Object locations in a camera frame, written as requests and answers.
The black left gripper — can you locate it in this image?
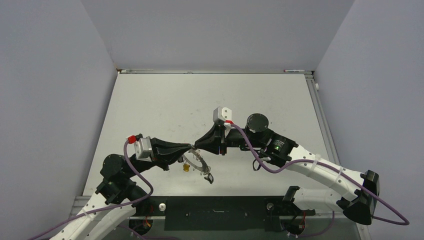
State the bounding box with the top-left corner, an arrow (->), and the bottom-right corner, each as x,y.
124,135 -> 191,178

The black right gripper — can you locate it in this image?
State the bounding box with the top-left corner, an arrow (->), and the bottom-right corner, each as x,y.
195,122 -> 264,155

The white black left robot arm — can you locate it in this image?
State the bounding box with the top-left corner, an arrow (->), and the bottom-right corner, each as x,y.
52,134 -> 192,240

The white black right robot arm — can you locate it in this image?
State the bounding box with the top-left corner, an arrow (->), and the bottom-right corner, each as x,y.
194,113 -> 380,225

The pink white marker pen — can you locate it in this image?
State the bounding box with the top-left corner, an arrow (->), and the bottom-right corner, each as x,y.
284,69 -> 306,74

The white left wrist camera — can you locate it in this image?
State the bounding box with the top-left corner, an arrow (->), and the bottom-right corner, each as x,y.
127,134 -> 154,162

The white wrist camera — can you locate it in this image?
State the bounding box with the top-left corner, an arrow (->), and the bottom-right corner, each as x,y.
212,106 -> 233,132
127,134 -> 154,162

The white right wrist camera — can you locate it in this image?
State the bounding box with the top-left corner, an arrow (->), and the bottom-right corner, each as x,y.
212,106 -> 233,132

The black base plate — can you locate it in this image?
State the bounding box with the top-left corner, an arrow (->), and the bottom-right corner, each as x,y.
129,196 -> 316,234

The aluminium back rail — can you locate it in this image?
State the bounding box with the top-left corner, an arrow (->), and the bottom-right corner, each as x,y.
117,69 -> 313,75

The aluminium rail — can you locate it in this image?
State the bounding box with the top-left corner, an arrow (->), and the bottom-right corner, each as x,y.
305,71 -> 340,165
117,69 -> 313,75

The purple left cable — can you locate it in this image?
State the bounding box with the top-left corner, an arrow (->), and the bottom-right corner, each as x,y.
28,139 -> 154,240

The aluminium right side rail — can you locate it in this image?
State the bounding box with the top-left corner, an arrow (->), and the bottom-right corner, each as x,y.
305,71 -> 340,165

